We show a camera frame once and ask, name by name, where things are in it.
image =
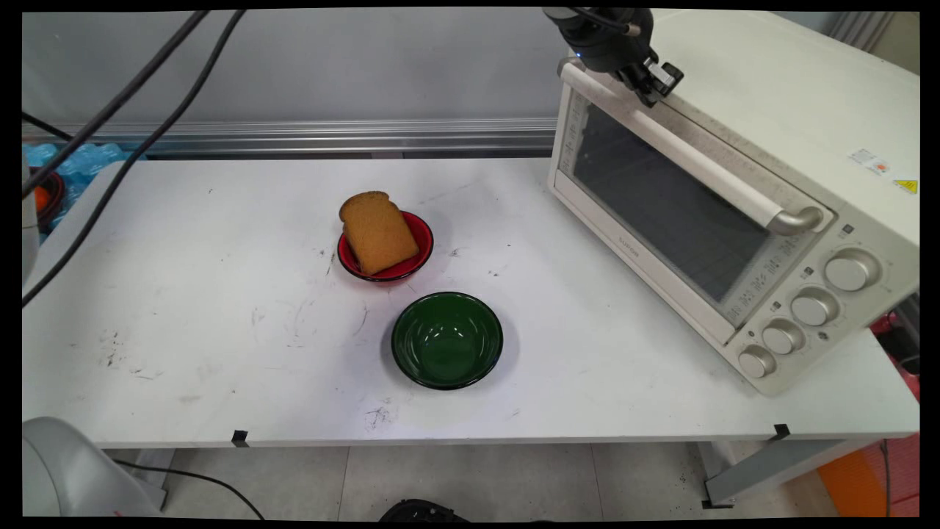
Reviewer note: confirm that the orange fruit in bowl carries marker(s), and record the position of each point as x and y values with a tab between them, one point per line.
55	198

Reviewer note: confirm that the white oven label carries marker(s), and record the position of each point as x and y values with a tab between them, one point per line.
870	162

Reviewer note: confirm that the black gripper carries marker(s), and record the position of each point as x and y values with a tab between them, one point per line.
598	37

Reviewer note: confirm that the smallest silver oven knob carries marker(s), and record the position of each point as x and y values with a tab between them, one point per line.
756	361

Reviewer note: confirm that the yellow warning sticker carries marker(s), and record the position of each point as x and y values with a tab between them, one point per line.
907	186

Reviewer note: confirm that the black round floor object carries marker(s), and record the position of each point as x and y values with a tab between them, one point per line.
422	511

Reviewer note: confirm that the brown toast bread slice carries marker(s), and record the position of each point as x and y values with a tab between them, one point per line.
378	235

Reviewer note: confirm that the grey table leg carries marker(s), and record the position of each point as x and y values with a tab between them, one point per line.
778	470

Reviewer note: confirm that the red enamel bowl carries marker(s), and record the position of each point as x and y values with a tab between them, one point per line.
420	246

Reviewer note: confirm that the largest silver oven knob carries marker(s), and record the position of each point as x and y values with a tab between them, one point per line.
850	270

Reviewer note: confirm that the aluminium rail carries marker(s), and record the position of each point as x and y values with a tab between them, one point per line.
367	136

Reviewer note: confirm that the green enamel bowl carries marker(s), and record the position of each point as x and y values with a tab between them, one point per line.
446	342

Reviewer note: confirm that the grey pleated curtain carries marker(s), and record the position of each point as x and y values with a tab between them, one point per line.
859	29

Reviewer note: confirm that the cream toaster oven body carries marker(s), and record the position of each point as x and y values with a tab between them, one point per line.
771	95

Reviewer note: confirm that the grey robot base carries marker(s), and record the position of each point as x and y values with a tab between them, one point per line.
66	477

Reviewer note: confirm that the red plastic item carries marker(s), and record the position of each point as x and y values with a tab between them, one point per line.
907	382

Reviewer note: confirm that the orange plastic box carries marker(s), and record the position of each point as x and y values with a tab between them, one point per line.
859	485

